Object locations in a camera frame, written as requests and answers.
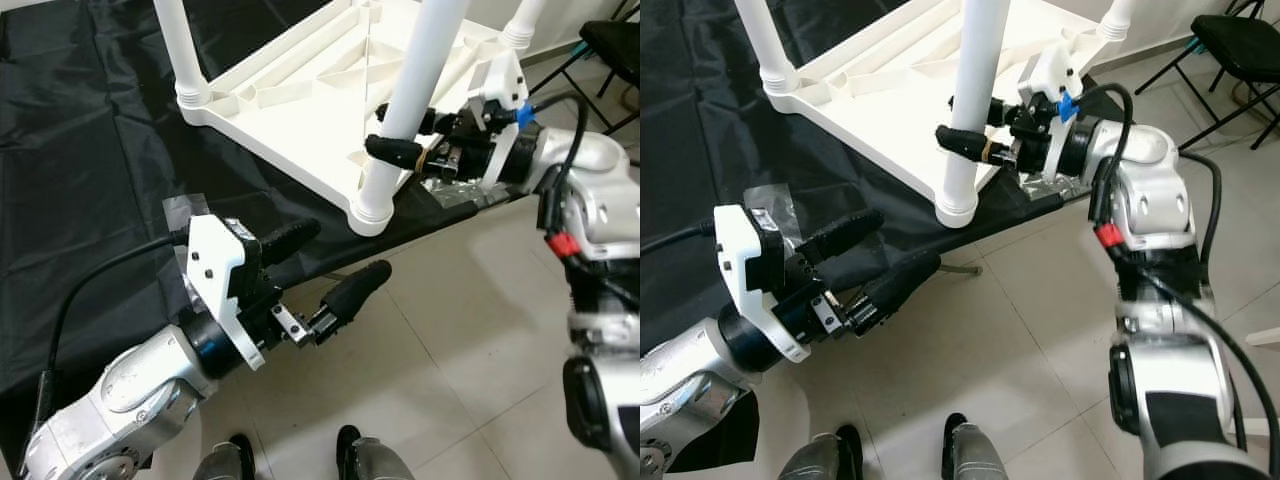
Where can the white plastic table top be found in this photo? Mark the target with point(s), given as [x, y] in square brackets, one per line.
[880, 100]
[300, 110]

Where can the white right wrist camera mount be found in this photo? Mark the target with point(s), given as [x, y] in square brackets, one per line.
[1055, 70]
[500, 80]

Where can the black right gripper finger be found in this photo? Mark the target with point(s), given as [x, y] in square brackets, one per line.
[998, 110]
[431, 120]
[395, 152]
[965, 145]

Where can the white plastic table leg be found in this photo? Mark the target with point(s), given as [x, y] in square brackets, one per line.
[1120, 18]
[522, 25]
[420, 70]
[975, 70]
[180, 50]
[765, 45]

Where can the black table cloth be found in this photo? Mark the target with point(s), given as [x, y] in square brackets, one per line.
[700, 130]
[80, 150]

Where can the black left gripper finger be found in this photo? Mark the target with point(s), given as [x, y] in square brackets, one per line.
[355, 295]
[840, 235]
[292, 240]
[895, 290]

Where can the clear tape cross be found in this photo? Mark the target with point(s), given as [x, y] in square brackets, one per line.
[1050, 187]
[470, 197]

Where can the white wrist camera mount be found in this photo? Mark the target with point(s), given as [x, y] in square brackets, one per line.
[1055, 70]
[500, 80]
[740, 255]
[215, 270]

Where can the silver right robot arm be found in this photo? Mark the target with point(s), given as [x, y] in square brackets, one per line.
[1150, 180]
[600, 180]

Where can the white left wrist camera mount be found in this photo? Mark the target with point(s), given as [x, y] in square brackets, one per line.
[740, 255]
[215, 270]

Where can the grey robot left foot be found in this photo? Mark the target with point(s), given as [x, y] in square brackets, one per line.
[222, 462]
[815, 460]

